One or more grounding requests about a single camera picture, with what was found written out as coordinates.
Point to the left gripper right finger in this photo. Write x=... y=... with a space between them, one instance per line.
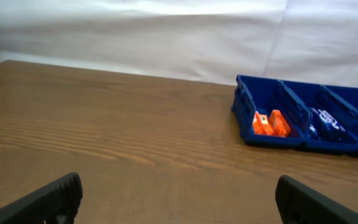
x=309 y=205

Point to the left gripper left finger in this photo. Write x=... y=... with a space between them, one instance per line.
x=51 y=199

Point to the blue candy pack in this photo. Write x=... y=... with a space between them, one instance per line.
x=313 y=133
x=328 y=123

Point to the orange candy box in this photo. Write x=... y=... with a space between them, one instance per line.
x=280 y=124
x=261 y=124

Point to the blue tray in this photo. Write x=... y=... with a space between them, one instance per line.
x=266 y=93

